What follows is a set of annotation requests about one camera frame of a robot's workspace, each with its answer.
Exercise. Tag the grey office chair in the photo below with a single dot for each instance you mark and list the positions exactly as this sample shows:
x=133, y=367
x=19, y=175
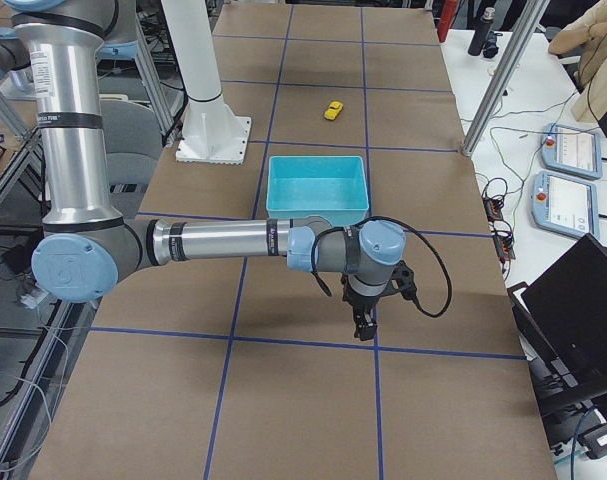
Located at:
x=133, y=141

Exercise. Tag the person in beige coat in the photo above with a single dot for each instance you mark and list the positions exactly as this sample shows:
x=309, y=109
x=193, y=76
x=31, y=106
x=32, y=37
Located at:
x=590, y=33

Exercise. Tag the lower teach pendant tablet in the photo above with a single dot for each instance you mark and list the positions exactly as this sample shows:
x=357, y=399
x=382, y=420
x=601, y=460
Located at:
x=565, y=205

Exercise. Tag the black water bottle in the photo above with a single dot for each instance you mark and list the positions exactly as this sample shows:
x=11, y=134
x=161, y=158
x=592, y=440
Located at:
x=481, y=31

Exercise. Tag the upper teach pendant tablet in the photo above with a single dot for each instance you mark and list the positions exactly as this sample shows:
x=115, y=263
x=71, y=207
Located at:
x=573, y=151

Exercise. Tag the teal plastic bin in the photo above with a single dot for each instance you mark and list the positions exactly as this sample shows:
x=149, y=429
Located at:
x=332, y=187

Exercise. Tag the teach pendant tablet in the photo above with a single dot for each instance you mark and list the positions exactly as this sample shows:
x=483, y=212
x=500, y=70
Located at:
x=565, y=205
x=573, y=151

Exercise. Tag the orange black electronics board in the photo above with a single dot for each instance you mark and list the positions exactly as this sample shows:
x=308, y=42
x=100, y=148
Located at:
x=493, y=207

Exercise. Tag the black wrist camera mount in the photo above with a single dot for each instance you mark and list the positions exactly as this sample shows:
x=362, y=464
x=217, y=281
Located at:
x=402, y=282

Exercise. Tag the red fire extinguisher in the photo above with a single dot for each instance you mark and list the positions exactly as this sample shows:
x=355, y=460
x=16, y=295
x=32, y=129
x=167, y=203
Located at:
x=448, y=13

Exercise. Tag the yellow beetle toy car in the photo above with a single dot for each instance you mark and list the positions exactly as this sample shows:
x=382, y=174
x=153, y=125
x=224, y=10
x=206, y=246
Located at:
x=333, y=110

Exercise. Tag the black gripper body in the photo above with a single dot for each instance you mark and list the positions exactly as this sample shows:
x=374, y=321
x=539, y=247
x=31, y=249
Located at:
x=361, y=303

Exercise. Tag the aluminium frame post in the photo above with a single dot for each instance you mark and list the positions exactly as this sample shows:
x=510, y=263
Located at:
x=511, y=56

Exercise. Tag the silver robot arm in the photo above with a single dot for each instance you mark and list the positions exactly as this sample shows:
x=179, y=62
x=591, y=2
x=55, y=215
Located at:
x=89, y=247

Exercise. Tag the black laptop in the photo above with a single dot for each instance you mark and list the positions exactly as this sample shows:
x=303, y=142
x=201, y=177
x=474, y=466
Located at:
x=568, y=306

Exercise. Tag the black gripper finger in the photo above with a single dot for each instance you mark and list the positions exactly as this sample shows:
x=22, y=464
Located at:
x=368, y=327
x=358, y=318

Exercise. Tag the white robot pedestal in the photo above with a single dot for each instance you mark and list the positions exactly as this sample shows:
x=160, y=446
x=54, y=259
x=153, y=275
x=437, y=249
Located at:
x=211, y=132

